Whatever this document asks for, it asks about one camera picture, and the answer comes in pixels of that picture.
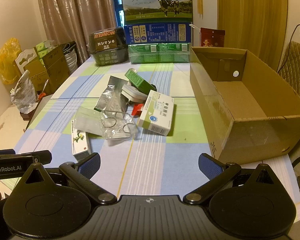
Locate white medicine box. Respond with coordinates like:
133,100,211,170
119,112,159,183
137,89,177,136

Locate grey charging cable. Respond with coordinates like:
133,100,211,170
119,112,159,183
277,23,300,72

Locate red snack packet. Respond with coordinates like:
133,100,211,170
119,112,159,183
131,103,144,117

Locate yellow plastic bag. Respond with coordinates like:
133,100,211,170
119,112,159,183
0,38,23,85

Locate white plastic bag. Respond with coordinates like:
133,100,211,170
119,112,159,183
10,69,39,113

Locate cow print milk carton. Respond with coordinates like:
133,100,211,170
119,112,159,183
119,0,193,26

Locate blue printed carton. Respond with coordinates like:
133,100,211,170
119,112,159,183
124,23,192,46

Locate brown curtain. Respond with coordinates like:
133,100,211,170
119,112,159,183
35,0,117,65

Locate small green boxes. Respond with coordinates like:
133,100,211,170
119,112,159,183
36,41,52,58

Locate window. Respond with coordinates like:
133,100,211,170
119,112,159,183
111,0,125,27

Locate black box with green print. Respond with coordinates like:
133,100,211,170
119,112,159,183
91,50,129,67

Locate silver foil sheet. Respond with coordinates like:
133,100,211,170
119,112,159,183
107,75,129,112

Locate dark wooden box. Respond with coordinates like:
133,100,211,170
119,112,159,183
19,109,38,121

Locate checked cloth desktop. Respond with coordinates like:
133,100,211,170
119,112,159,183
12,55,300,220

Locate brown storage carton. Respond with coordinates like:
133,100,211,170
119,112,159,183
24,43,71,96

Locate stainless steel pot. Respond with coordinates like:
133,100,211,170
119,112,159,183
64,42,78,71

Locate green shrink-wrapped drink pack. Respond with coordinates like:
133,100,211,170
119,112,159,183
128,43,191,64

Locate small green box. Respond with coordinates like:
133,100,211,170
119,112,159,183
124,69,157,93

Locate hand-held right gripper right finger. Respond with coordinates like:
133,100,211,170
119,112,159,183
183,153,280,205

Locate red paper bag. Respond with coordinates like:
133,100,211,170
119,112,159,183
200,27,226,48

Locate brown cardboard box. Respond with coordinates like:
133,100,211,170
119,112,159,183
189,46,300,165

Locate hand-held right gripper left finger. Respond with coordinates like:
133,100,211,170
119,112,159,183
20,152,118,205

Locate yellow curtain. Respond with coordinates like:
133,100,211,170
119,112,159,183
216,0,289,67

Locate white plug adapter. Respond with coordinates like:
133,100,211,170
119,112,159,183
121,84,147,104

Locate orange-handled tool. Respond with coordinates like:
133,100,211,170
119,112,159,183
38,79,49,98

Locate clear packaging with metal hooks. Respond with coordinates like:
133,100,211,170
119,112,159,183
99,110,138,141

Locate white box with frog print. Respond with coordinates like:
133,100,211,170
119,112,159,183
71,126,92,162

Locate clear plastic box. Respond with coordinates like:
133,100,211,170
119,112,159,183
73,106,106,136

